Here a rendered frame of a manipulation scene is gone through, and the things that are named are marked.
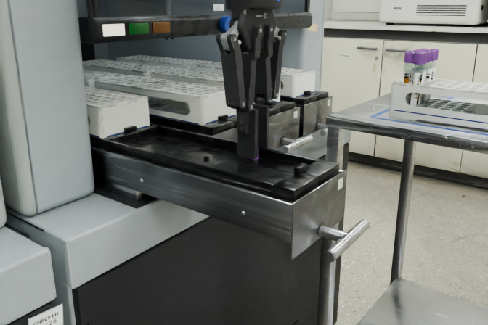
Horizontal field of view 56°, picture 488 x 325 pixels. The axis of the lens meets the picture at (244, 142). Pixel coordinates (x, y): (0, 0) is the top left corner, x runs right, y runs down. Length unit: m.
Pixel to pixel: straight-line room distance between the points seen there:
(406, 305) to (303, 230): 0.80
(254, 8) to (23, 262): 0.40
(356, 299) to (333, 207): 1.21
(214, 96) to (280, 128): 0.19
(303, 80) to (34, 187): 0.62
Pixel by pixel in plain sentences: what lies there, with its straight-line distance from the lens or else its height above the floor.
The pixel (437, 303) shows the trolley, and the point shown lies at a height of 0.28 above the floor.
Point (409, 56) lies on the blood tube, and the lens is 0.86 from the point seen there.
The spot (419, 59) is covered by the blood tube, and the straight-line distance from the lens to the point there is 0.84.
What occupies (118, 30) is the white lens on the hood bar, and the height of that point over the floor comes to 0.98.
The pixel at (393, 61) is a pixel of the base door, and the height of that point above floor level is 0.69.
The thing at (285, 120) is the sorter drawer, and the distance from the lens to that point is 0.94.
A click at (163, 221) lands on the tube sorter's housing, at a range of 0.72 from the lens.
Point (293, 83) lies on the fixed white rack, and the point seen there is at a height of 0.85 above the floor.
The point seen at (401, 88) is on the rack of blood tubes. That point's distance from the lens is 0.86.
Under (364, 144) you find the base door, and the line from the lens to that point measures 3.08.
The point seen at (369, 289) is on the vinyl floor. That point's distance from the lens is 1.87.
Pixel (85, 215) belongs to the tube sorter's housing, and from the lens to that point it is 0.68.
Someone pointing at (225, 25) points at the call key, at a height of 0.98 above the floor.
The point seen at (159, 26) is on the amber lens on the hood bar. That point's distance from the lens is 0.74.
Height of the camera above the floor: 1.01
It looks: 16 degrees down
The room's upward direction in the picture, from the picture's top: straight up
